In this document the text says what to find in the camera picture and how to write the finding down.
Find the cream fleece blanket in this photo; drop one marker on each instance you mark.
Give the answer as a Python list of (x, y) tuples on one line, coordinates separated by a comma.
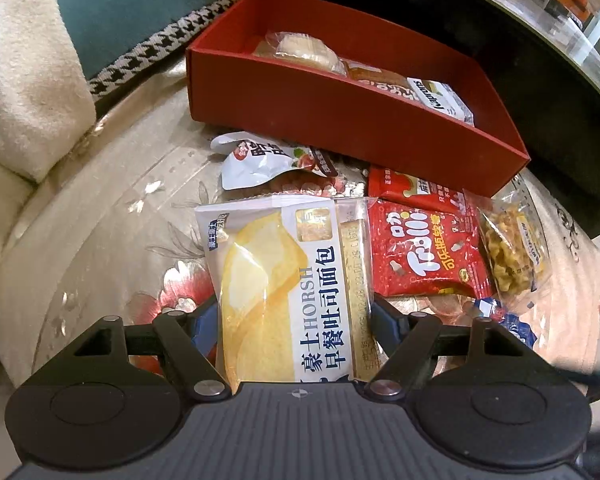
[(25, 85)]

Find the red cardboard box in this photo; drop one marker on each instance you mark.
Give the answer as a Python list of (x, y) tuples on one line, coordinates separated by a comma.
[(330, 105)]

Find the houndstooth patterned cloth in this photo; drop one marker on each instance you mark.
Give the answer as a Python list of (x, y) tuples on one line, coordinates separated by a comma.
[(145, 45)]

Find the toast bread packet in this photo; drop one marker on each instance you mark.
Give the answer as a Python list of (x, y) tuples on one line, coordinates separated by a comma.
[(280, 285)]

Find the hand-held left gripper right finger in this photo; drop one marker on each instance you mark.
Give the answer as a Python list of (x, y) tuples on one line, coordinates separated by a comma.
[(386, 321)]

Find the white green wafer packet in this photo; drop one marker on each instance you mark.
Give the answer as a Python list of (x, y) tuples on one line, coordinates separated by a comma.
[(440, 97)]

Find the white jelly pouch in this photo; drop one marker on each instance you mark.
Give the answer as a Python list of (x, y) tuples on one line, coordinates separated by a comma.
[(255, 162)]

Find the blue white candy packet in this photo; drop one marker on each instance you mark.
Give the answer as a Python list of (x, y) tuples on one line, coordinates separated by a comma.
[(517, 327)]

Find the round white pastry packet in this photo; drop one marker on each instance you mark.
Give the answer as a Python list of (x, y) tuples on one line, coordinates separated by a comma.
[(300, 50)]

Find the teal seat cushion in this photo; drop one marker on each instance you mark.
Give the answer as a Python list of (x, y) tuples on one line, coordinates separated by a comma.
[(130, 10)]

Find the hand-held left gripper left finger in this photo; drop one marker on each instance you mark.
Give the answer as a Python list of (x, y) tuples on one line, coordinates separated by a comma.
[(205, 325)]

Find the brown pastry packet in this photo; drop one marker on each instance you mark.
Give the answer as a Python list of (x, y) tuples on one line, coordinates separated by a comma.
[(380, 82)]

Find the yellow waffle packet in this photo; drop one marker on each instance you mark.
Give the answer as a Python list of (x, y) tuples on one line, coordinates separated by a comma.
[(512, 247)]

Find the large red snack packet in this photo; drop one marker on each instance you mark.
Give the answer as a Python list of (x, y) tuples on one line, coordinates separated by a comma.
[(425, 245)]

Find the small red snack packet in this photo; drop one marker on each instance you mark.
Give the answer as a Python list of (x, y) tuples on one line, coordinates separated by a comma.
[(420, 187)]

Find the dark coffee table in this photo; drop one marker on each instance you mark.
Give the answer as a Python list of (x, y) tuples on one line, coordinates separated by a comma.
[(555, 110)]

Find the pink foil snack packet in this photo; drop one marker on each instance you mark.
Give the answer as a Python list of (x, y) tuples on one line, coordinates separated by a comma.
[(310, 187)]

